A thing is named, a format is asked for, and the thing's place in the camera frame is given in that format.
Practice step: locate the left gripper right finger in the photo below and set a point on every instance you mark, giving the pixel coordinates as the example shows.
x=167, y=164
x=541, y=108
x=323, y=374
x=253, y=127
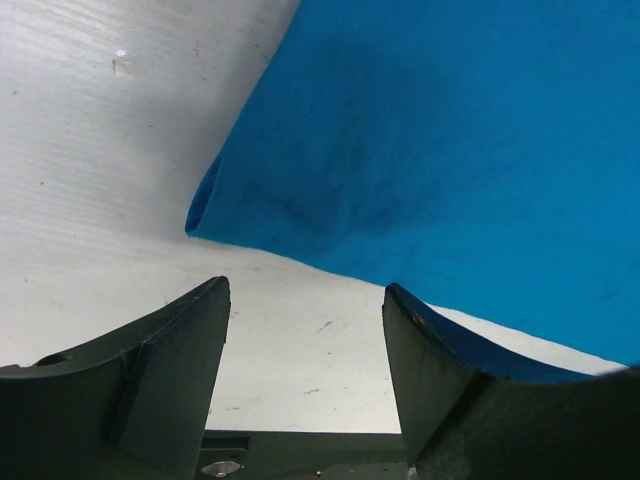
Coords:
x=469, y=408

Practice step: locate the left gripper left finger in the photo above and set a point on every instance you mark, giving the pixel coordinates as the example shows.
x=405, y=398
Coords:
x=130, y=404

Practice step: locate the blue t shirt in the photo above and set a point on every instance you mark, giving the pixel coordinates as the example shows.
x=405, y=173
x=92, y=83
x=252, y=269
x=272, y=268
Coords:
x=482, y=154

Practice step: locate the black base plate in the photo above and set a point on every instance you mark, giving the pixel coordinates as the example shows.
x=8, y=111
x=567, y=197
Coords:
x=269, y=455

